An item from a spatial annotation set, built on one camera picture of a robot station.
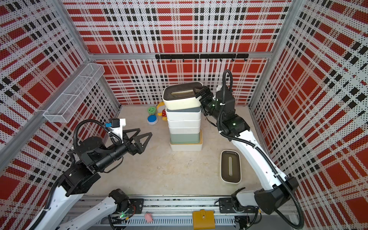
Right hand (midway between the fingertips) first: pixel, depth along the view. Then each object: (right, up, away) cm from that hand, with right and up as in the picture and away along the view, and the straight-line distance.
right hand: (196, 94), depth 65 cm
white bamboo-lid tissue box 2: (-4, -31, +29) cm, 42 cm away
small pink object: (-23, -60, +4) cm, 65 cm away
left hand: (-21, -17, -5) cm, 27 cm away
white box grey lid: (-4, -9, +6) cm, 12 cm away
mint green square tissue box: (-6, -24, +22) cm, 33 cm away
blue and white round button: (-33, -12, +43) cm, 56 cm away
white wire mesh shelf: (-86, -3, +28) cm, 91 cm away
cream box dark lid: (+21, -39, +20) cm, 48 cm away
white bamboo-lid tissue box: (-6, -17, +13) cm, 23 cm away
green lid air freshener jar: (-34, -5, +46) cm, 58 cm away
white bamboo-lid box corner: (-2, -13, +10) cm, 16 cm away
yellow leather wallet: (+4, -61, +4) cm, 61 cm away
